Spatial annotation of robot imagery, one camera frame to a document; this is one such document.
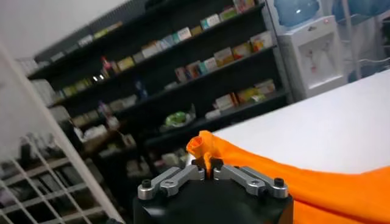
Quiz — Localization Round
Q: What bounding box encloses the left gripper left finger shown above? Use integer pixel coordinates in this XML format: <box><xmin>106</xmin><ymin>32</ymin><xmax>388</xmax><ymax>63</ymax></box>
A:
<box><xmin>137</xmin><ymin>158</ymin><xmax>205</xmax><ymax>201</ymax></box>

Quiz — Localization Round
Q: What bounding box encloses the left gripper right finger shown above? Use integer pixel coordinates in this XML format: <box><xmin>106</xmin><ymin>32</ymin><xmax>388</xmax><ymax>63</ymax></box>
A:
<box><xmin>210</xmin><ymin>158</ymin><xmax>289</xmax><ymax>199</ymax></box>

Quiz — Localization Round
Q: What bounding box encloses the orange t-shirt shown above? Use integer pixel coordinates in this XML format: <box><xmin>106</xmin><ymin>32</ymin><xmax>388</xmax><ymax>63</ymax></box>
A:
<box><xmin>186</xmin><ymin>130</ymin><xmax>390</xmax><ymax>224</ymax></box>

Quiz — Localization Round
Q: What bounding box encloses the green fruit bowl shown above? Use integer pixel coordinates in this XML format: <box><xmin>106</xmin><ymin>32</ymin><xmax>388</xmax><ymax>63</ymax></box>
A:
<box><xmin>160</xmin><ymin>105</ymin><xmax>197</xmax><ymax>132</ymax></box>

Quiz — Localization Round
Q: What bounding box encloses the flat white box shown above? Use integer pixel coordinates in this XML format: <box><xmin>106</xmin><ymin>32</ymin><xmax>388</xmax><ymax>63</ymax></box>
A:
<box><xmin>205</xmin><ymin>108</ymin><xmax>222</xmax><ymax>121</ymax></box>

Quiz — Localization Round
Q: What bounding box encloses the yellow red white box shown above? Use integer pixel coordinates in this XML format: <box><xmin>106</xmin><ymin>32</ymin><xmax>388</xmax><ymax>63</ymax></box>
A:
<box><xmin>254</xmin><ymin>79</ymin><xmax>277</xmax><ymax>96</ymax></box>

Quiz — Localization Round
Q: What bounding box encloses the pink white box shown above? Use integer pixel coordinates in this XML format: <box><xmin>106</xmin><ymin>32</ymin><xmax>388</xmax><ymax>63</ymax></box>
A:
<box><xmin>174</xmin><ymin>66</ymin><xmax>188</xmax><ymax>83</ymax></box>

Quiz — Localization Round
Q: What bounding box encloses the red orange box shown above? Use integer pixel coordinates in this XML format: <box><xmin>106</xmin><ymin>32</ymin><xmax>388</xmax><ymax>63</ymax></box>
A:
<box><xmin>185</xmin><ymin>60</ymin><xmax>202</xmax><ymax>80</ymax></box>

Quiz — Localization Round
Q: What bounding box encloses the small teal white box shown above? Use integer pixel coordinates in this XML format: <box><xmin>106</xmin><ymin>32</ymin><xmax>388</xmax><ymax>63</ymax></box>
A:
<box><xmin>199</xmin><ymin>57</ymin><xmax>218</xmax><ymax>74</ymax></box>

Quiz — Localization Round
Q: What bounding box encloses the yellow medicine box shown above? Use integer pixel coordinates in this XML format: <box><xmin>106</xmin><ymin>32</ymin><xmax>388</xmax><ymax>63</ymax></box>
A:
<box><xmin>116</xmin><ymin>56</ymin><xmax>135</xmax><ymax>71</ymax></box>

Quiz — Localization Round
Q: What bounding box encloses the white medicine box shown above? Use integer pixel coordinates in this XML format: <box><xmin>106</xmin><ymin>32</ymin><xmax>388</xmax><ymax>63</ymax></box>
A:
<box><xmin>141</xmin><ymin>42</ymin><xmax>163</xmax><ymax>59</ymax></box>

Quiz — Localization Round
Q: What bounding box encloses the red label cola bottle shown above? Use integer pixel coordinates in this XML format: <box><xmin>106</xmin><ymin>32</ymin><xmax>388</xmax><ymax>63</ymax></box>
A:
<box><xmin>101</xmin><ymin>55</ymin><xmax>113</xmax><ymax>79</ymax></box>

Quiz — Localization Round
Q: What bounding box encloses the black shelving unit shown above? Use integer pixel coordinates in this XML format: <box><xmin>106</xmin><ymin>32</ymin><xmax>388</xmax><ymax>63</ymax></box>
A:
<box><xmin>27</xmin><ymin>0</ymin><xmax>293</xmax><ymax>224</ymax></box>

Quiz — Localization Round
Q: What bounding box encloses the white water dispenser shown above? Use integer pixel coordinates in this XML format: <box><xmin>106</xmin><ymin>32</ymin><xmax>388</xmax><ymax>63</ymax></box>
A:
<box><xmin>277</xmin><ymin>15</ymin><xmax>348</xmax><ymax>100</ymax></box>

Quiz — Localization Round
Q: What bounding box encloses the blue white box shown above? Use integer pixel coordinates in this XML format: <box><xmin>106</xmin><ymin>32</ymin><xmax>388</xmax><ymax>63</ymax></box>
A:
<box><xmin>160</xmin><ymin>33</ymin><xmax>179</xmax><ymax>49</ymax></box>

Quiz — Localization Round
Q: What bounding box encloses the orange white box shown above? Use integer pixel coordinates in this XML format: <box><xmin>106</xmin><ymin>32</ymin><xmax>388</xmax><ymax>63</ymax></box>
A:
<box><xmin>249</xmin><ymin>30</ymin><xmax>274</xmax><ymax>53</ymax></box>

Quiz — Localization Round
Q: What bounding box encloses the green white box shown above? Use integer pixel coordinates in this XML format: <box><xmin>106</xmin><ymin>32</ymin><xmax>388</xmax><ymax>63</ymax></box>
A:
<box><xmin>176</xmin><ymin>26</ymin><xmax>193</xmax><ymax>42</ymax></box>

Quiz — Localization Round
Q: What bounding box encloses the green medicine box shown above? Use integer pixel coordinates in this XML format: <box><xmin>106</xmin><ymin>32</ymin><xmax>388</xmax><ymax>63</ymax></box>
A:
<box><xmin>219</xmin><ymin>7</ymin><xmax>238</xmax><ymax>21</ymax></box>

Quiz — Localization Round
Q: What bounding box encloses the blue water jug on dispenser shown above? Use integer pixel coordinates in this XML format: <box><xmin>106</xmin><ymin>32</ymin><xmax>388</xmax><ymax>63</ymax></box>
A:
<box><xmin>272</xmin><ymin>0</ymin><xmax>321</xmax><ymax>27</ymax></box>

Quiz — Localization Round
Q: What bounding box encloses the tall pink box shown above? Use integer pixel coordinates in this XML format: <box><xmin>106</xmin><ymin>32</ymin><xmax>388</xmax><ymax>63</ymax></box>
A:
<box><xmin>233</xmin><ymin>0</ymin><xmax>256</xmax><ymax>13</ymax></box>

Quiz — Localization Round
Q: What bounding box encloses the white metal jug rack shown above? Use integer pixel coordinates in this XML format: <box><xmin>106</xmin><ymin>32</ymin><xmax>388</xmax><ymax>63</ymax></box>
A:
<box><xmin>338</xmin><ymin>0</ymin><xmax>390</xmax><ymax>80</ymax></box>

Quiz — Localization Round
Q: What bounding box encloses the white wire grid rack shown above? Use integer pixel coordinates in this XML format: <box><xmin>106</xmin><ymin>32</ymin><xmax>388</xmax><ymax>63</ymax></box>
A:
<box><xmin>0</xmin><ymin>45</ymin><xmax>126</xmax><ymax>224</ymax></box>

